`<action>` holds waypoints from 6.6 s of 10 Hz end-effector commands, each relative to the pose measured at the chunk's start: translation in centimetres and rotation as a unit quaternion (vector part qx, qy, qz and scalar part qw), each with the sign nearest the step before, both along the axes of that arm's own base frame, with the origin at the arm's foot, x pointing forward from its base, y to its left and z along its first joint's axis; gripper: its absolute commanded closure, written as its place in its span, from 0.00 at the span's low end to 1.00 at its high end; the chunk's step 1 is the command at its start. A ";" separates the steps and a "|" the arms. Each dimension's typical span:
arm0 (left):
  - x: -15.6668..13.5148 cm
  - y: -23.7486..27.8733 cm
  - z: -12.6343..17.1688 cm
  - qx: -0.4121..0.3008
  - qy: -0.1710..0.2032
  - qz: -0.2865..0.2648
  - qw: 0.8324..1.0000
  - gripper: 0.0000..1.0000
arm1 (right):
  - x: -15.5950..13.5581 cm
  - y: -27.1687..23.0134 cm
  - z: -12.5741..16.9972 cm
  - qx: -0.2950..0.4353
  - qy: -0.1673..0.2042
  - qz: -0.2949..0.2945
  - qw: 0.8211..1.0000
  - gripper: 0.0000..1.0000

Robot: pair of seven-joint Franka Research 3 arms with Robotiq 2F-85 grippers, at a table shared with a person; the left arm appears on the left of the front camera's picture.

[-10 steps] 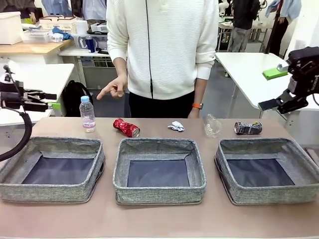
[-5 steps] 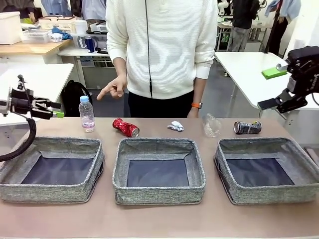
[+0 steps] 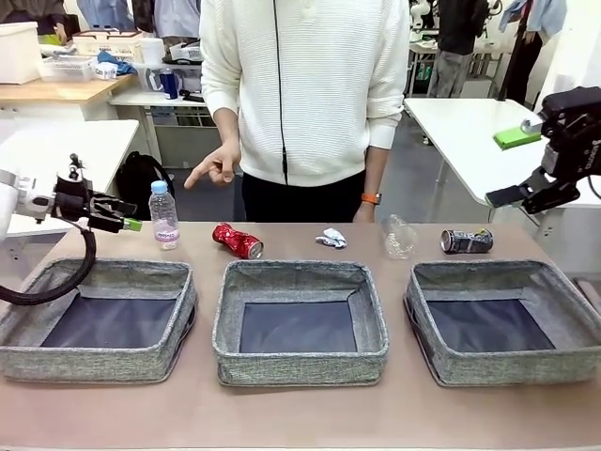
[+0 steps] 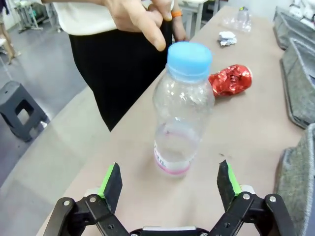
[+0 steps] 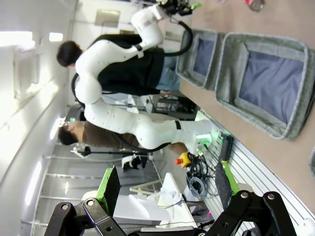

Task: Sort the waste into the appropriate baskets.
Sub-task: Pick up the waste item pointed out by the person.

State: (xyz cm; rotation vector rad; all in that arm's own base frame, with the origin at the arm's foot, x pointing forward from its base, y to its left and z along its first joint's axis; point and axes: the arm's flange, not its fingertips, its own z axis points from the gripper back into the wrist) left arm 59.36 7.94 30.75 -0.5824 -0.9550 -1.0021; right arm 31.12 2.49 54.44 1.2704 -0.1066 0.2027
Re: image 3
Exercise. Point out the crushed red soda can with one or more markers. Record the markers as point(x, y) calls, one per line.
point(235, 240)

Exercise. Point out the grey fabric basket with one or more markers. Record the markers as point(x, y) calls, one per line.
point(94, 364)
point(300, 366)
point(507, 366)

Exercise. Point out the person's left hand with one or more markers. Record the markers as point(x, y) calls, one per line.
point(364, 213)

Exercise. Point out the hanging pale blue shirt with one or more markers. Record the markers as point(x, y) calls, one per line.
point(178, 16)

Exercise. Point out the white knit sweater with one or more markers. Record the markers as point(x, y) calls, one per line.
point(328, 94)

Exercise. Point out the black backpack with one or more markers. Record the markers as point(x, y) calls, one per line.
point(141, 188)

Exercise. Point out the background person with blue cloth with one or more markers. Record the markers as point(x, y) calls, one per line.
point(526, 56)

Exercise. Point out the cream slatted crate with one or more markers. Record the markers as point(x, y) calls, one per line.
point(108, 47)

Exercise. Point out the white storage box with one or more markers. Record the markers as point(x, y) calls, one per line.
point(16, 54)

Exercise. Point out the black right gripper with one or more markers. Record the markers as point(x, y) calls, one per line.
point(577, 136)

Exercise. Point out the clear pink-label water bottle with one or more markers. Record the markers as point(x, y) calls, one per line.
point(164, 216)

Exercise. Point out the clear plastic basket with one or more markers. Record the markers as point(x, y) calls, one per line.
point(66, 69)

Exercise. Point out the orange wristwatch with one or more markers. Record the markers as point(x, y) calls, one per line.
point(371, 198)

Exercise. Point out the clear plastic cup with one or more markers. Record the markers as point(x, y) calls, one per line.
point(399, 239)

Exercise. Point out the person's right hand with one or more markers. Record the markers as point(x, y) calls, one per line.
point(220, 164)

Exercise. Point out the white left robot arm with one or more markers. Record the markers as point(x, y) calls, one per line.
point(9, 206)

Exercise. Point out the crushed dark drink can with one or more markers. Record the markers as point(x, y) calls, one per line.
point(465, 242)

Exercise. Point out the white paper roll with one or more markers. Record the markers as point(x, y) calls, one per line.
point(152, 51)

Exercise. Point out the white table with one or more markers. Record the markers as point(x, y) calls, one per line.
point(70, 150)
point(469, 141)
point(141, 99)

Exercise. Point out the background person in dark top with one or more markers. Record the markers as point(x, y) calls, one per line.
point(42, 14)

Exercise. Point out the clear storage bin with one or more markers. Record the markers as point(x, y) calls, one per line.
point(145, 77)

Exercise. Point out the wooden table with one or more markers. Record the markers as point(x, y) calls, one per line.
point(61, 91)

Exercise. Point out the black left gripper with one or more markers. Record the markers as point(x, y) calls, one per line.
point(70, 202)

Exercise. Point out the blue bottle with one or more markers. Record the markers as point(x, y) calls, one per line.
point(169, 84)

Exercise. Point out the person's right forearm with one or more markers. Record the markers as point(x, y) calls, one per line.
point(227, 127)

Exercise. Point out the small black device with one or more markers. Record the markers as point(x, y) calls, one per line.
point(192, 97)

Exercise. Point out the crumpled white paper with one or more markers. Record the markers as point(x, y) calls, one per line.
point(332, 238)

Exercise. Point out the blue cloth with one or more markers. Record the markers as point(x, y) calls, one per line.
point(119, 63)

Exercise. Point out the white headset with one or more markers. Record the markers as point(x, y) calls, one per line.
point(188, 52)

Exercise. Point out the background person in black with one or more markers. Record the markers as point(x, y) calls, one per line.
point(457, 28)

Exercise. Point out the person's left forearm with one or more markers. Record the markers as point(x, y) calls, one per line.
point(373, 169)

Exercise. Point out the white printed packet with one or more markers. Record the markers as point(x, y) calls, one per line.
point(105, 71)

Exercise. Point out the black trousers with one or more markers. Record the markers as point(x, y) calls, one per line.
point(305, 202)

